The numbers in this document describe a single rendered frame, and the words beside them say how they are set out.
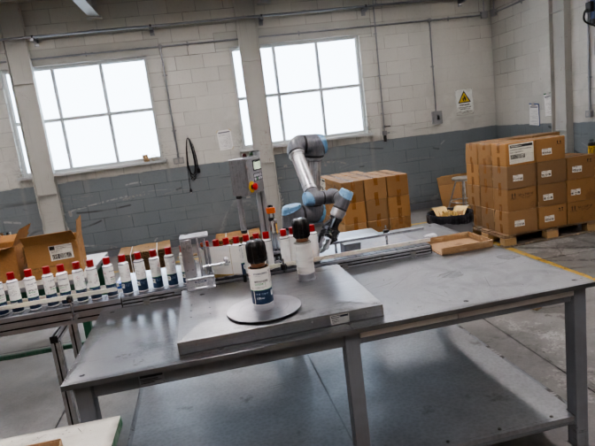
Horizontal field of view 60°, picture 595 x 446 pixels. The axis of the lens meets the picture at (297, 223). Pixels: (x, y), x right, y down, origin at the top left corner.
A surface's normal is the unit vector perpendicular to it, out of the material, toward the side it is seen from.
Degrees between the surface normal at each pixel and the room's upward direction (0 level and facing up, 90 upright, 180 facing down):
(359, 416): 90
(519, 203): 92
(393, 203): 89
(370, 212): 90
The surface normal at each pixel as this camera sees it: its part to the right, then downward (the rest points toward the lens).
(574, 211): 0.17, 0.16
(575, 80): -0.98, 0.15
